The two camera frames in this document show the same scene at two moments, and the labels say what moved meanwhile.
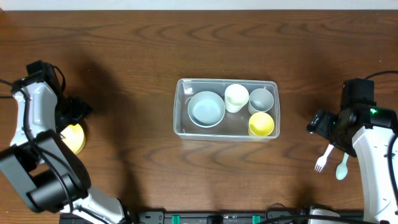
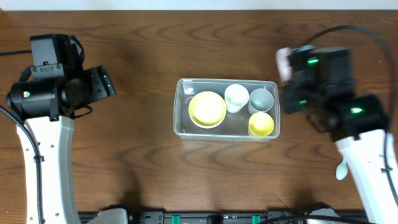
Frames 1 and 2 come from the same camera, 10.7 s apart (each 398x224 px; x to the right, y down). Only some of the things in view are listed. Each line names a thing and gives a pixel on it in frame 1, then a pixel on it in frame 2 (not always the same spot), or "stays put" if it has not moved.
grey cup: [260, 100] stays put
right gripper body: [328, 125] → [306, 100]
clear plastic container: [227, 110] stays put
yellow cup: [261, 124] stays put
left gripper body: [71, 110] → [101, 84]
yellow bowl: [74, 137] → [207, 110]
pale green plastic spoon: [341, 170] stays put
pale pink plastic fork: [322, 160] → [284, 70]
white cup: [236, 96] stays put
